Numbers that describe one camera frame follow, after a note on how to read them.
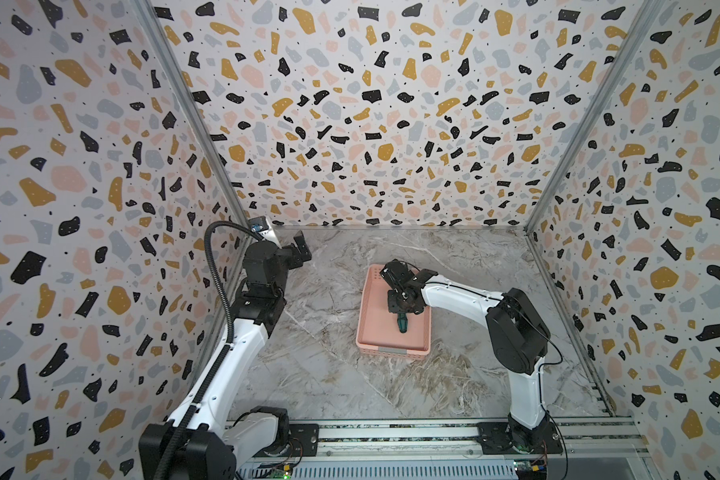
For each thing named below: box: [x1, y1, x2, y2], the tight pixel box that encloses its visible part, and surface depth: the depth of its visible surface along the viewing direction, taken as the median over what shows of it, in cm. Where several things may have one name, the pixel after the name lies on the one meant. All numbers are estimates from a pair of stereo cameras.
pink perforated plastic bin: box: [356, 264, 432, 360], surface depth 96 cm
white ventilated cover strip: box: [236, 460, 518, 480], surface depth 72 cm
